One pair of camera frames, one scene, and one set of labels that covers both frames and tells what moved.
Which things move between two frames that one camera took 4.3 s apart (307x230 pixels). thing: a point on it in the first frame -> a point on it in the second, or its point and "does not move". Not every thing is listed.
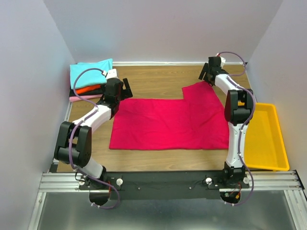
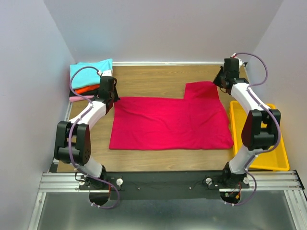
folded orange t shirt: [87, 88] does not move
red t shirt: [197, 121] does not move
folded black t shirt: [101, 92] does not move
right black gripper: [205, 72] -> [218, 78]
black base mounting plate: [162, 185] does not move
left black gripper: [126, 88] -> [113, 97]
